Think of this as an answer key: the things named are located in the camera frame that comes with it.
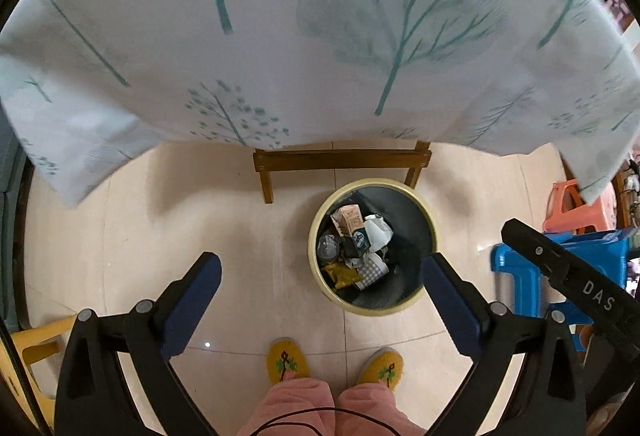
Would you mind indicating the white tissue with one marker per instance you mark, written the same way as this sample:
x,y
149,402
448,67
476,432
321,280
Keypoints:
x,y
379,232

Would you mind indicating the right yellow slipper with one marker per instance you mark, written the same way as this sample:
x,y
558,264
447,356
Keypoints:
x,y
384,367

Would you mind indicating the yellow slipper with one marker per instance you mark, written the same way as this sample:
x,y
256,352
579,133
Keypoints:
x,y
286,361
384,367

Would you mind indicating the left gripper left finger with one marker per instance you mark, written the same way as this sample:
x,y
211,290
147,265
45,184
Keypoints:
x,y
184,302

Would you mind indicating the yellow rim trash bin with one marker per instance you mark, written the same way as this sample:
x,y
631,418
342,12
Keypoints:
x,y
414,238

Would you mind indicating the left yellow slipper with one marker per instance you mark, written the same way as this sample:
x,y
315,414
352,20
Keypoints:
x,y
286,361

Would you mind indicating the yellow orange small packet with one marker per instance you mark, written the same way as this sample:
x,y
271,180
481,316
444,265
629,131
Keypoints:
x,y
340,275

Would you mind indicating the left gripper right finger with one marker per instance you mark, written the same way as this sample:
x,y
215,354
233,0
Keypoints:
x,y
463,310

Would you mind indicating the wooden table leg frame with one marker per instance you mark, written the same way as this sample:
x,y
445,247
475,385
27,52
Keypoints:
x,y
268,162

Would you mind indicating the dark green snack packet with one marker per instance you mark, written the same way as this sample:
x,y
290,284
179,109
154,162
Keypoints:
x,y
357,243

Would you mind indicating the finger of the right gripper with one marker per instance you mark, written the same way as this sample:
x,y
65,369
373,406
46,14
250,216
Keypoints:
x,y
554,262

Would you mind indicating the blue plastic stool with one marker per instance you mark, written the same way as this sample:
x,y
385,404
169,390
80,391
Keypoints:
x,y
607,251

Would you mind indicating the tree print tablecloth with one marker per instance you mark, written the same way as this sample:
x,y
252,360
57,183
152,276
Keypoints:
x,y
89,85

